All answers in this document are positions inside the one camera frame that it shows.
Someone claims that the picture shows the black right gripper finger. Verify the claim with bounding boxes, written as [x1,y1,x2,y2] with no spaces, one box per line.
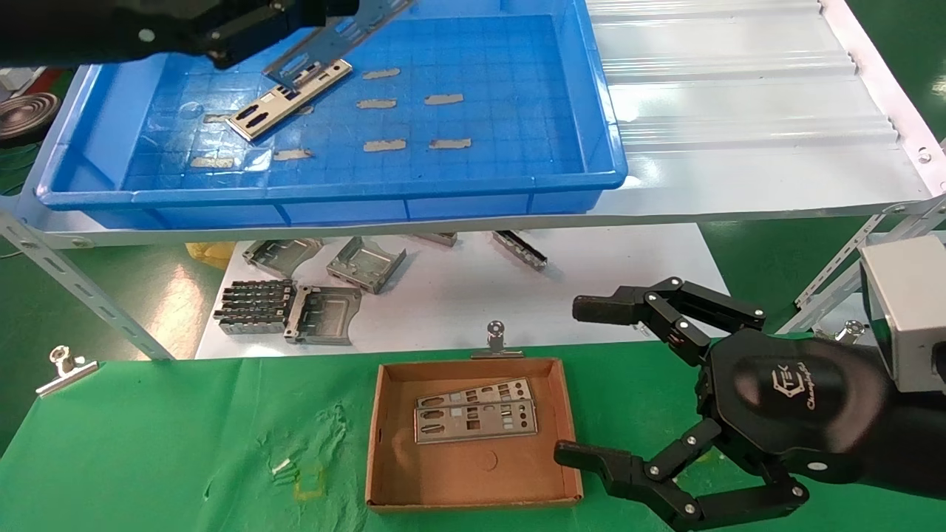
[554,417,810,532]
[573,277,767,366]

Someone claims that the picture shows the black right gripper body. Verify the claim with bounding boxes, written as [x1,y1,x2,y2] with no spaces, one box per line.
[698,329,891,481]

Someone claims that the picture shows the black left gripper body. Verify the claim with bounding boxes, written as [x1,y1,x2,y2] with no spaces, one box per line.
[95,0,222,64]

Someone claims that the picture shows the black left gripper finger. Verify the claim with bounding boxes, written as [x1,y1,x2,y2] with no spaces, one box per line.
[196,0,361,69]

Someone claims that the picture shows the silver metal IO shield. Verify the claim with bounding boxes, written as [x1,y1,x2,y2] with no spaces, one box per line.
[262,0,416,93]
[415,378,534,411]
[412,400,539,446]
[227,59,353,141]

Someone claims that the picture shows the shallow cardboard box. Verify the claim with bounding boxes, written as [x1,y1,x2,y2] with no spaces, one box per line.
[366,358,583,513]

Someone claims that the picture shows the blue plastic tray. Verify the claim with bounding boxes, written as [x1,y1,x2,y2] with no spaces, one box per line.
[35,0,629,230]

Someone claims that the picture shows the white sheet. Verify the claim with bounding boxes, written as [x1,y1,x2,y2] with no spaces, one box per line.
[194,224,743,361]

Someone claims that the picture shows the perforated metal angle strut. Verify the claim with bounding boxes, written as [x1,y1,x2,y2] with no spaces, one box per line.
[777,196,946,335]
[0,209,176,363]

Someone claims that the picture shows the black round speaker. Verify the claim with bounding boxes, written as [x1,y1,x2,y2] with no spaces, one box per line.
[0,92,61,146]

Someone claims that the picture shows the yellow crumpled plastic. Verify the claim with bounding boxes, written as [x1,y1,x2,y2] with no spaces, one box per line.
[185,242,237,270]

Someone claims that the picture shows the stacked toothed metal brackets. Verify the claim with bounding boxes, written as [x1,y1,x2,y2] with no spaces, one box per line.
[212,279,295,336]

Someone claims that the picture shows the green cloth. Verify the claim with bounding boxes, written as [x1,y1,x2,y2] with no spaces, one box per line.
[0,331,946,532]

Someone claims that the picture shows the dark narrow metal bracket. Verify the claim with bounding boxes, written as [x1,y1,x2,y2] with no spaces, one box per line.
[491,231,548,272]

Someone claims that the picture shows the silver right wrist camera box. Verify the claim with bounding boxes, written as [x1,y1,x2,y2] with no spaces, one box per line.
[860,235,946,395]

